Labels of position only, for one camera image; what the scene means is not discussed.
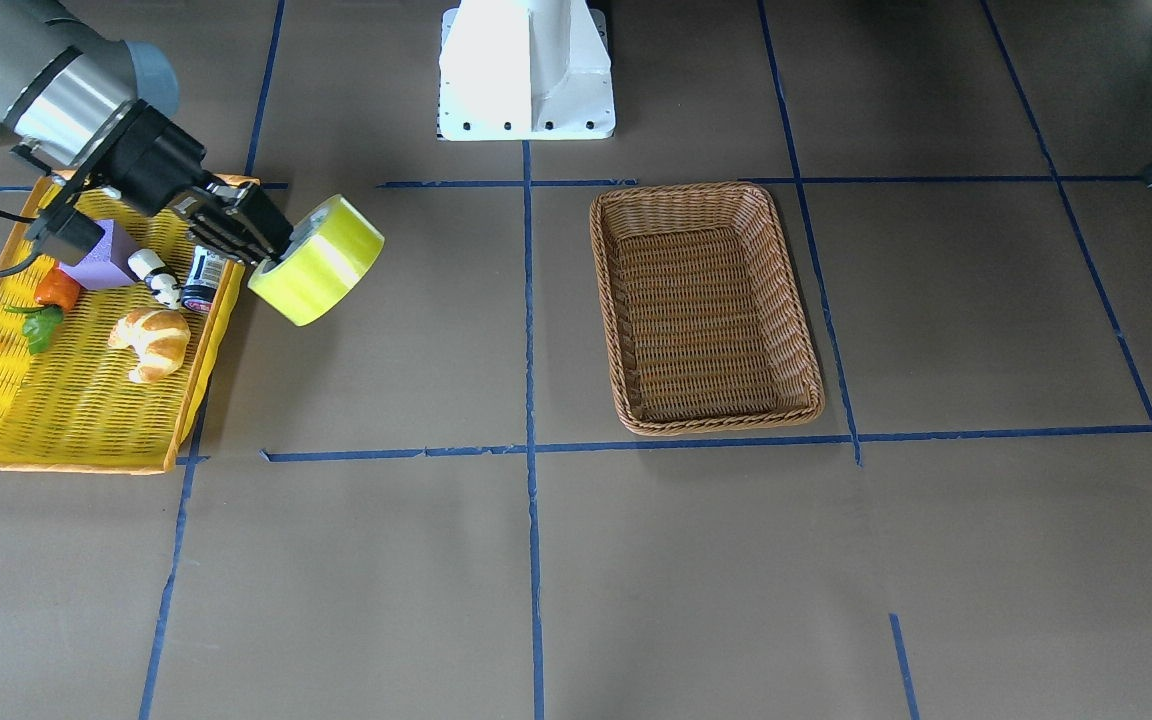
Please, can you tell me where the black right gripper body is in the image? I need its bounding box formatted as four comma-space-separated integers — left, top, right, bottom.
96, 100, 221, 219

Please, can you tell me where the yellow tape roll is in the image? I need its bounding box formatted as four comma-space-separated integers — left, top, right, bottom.
247, 194, 387, 327

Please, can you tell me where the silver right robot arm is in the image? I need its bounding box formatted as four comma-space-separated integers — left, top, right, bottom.
0, 1, 291, 264

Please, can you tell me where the yellow plastic woven basket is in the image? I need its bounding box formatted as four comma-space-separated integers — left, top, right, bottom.
0, 174, 262, 475

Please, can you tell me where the brown wicker basket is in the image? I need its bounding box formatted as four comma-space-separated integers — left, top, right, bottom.
588, 181, 826, 437

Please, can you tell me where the small dark can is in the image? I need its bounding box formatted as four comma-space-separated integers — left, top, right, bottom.
180, 247, 228, 314

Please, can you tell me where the white small bottle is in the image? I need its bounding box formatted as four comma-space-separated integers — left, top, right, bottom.
127, 249, 182, 311

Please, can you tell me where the purple foam cube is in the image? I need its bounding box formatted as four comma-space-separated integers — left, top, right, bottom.
56, 219, 143, 291

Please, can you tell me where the toy croissant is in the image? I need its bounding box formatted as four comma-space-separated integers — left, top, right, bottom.
108, 306, 191, 384

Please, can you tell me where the toy carrot with leaves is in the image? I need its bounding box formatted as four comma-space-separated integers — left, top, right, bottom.
5, 266, 83, 356

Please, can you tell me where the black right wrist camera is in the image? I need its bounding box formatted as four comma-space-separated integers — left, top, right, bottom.
26, 170, 105, 266

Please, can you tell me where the white pedestal column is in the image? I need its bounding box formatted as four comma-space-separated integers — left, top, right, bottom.
435, 1, 617, 142

